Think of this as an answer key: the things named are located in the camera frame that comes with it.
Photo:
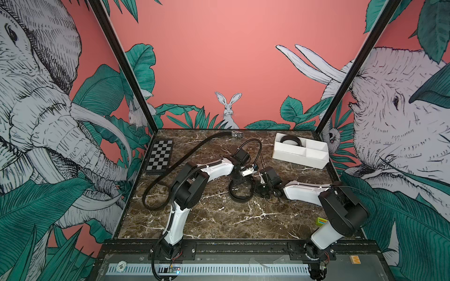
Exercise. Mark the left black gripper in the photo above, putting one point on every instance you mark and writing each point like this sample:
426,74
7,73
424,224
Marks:
242,181

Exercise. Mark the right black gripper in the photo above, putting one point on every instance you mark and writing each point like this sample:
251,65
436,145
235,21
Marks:
257,186

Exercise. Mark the long black belt s-curved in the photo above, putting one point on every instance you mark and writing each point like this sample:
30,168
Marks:
291,140

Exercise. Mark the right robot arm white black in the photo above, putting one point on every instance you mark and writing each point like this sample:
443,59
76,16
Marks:
344,210

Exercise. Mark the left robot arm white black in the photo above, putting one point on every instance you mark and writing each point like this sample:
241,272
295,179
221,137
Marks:
190,183

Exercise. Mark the white foam storage box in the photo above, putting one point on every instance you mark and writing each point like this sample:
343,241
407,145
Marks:
313,153

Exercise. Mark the green yellow striped block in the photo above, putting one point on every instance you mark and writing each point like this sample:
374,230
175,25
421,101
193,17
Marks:
320,221

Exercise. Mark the black white checkerboard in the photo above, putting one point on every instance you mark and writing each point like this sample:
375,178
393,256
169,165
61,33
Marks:
160,157

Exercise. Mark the orange label sticker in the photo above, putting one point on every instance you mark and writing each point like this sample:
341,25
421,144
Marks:
355,259

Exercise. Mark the white round knob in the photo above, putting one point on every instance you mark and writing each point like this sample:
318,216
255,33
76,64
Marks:
121,266

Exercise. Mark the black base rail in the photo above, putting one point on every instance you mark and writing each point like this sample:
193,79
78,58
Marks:
191,250

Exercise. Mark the white slotted cable duct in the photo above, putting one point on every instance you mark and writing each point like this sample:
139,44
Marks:
204,269

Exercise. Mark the left black frame post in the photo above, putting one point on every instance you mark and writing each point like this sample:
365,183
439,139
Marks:
111,36

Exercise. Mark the black frame post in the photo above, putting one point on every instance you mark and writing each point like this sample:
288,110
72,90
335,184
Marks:
111,36
379,26

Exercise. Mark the right black frame post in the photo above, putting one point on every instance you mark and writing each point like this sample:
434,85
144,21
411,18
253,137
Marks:
379,26

